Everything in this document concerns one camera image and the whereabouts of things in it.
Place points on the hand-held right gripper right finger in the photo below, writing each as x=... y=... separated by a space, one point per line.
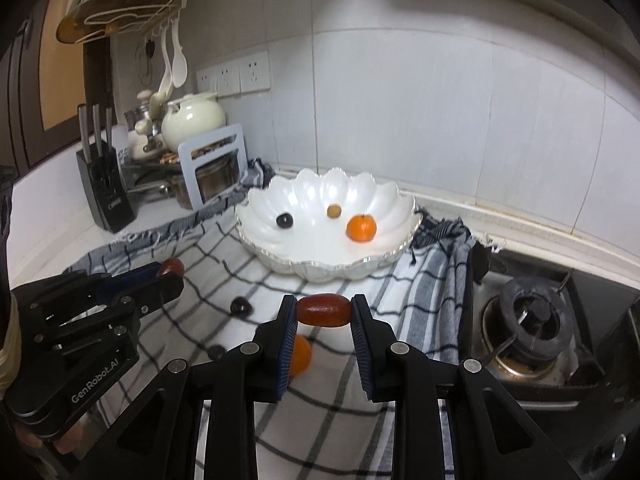
x=361 y=345

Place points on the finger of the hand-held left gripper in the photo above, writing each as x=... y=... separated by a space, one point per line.
x=132 y=278
x=155 y=291

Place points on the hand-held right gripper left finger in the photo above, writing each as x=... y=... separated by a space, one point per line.
x=286 y=345

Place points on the red jujube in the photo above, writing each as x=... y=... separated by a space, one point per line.
x=171 y=266
x=322 y=310

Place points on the white scalloped bowl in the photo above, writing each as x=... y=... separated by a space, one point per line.
x=320 y=247

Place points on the orange mandarin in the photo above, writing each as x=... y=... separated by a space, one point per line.
x=302 y=355
x=361 y=227

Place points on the dark purple grape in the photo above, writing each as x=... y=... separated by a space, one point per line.
x=240 y=305
x=216 y=352
x=284 y=220

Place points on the yellow-green grape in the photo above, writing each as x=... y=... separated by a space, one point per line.
x=333 y=211

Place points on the person's left hand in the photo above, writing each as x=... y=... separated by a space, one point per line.
x=70 y=441

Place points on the checked white grey cloth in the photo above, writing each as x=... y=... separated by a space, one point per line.
x=325 y=410

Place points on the steel pot lid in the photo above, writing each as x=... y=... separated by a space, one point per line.
x=152 y=190

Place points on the black knife block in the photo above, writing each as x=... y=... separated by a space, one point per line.
x=107 y=190

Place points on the white pot stand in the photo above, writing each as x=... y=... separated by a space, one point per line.
x=190 y=175

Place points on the steel cooking pot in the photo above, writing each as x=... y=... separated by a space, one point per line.
x=215 y=180

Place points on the white enamel lidded pot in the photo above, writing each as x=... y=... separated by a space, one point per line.
x=142 y=132

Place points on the cream ceramic pot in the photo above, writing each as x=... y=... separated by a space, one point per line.
x=192 y=120

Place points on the white spatula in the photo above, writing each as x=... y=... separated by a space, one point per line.
x=164 y=85

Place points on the white spoon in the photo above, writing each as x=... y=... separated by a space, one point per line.
x=178 y=67

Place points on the black scissors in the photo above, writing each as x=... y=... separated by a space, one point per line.
x=147 y=52

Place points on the brown wooden door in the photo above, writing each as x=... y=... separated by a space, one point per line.
x=45 y=60

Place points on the black glass gas cooktop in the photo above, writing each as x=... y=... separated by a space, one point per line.
x=590 y=420

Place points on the white wall socket strip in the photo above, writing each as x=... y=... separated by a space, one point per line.
x=232 y=74

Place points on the white wall rack with boards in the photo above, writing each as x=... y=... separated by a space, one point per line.
x=125 y=5

